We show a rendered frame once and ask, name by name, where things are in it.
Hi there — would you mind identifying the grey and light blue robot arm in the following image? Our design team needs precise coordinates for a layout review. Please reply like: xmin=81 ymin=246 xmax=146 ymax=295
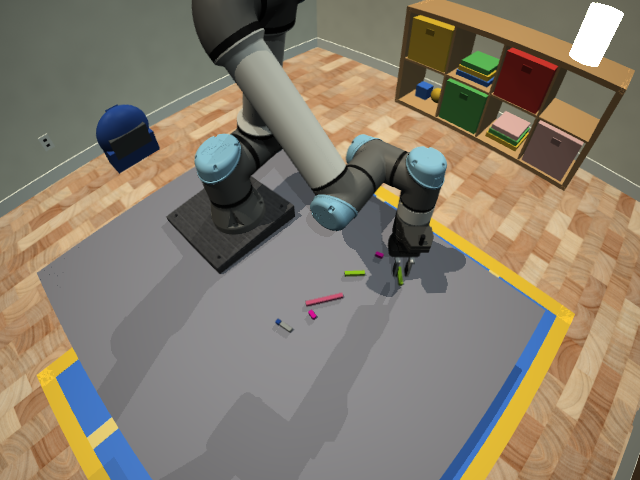
xmin=192 ymin=0 xmax=447 ymax=235

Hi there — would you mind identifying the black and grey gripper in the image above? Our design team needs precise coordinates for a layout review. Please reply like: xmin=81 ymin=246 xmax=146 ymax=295
xmin=388 ymin=197 xmax=435 ymax=277

